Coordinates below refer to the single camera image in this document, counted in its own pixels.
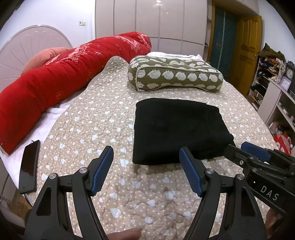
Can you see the purple framed clock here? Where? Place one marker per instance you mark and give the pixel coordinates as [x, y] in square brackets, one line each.
[285, 83]

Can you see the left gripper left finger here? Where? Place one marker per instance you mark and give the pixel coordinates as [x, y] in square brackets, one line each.
[50, 216]

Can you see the yellow wooden door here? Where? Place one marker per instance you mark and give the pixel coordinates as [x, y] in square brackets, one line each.
[245, 59]

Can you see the white bed sheet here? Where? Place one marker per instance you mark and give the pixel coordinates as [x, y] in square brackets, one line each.
[40, 131]

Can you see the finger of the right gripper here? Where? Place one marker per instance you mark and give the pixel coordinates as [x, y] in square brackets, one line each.
[260, 153]
[239, 157]

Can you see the white round headboard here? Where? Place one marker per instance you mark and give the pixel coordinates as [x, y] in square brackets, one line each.
[24, 45]

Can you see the olive hedgehog print pillow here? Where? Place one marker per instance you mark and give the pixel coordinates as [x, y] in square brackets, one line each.
[148, 73]

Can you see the left hand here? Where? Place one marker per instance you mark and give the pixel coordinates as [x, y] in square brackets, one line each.
[130, 234]

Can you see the white shelf unit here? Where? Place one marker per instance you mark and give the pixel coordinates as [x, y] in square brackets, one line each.
[277, 106]

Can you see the red long bolster pillow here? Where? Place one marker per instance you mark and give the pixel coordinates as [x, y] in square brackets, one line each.
[23, 101]

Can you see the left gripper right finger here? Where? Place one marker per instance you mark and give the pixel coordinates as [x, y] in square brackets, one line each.
[242, 218]

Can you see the beige spotted bed quilt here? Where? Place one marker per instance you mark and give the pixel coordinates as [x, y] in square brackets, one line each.
[146, 186]

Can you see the black smartphone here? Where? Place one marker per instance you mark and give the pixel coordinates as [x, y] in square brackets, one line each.
[28, 171]

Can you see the red paper bag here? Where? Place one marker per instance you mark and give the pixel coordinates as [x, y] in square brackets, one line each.
[283, 142]

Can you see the pink cushion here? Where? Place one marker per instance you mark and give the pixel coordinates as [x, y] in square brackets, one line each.
[43, 57]

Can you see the black pants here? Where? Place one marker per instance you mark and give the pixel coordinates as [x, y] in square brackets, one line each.
[164, 126]

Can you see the right hand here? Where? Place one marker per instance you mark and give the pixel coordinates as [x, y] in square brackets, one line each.
[278, 226]

